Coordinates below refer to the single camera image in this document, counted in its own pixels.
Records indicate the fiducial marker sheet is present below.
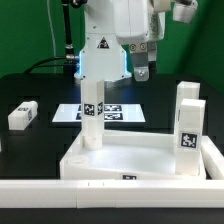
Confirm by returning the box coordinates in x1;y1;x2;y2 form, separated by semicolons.
53;104;145;123

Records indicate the white desk tabletop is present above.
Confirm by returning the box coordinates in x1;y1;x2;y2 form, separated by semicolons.
60;130;206;181

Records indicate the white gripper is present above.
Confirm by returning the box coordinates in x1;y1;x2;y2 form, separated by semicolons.
113;0;165;81

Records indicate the black cable with connector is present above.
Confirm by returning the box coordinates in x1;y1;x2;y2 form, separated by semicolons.
23;0;81;75

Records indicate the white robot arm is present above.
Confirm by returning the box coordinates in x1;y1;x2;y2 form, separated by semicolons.
61;0;170;85

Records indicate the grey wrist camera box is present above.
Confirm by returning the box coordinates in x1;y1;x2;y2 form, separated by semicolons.
173;0;198;24

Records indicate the thin grey cable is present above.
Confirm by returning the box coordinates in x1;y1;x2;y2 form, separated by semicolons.
47;0;58;58

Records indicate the white L-shaped wall fence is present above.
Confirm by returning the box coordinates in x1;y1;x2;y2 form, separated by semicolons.
0;136;224;208

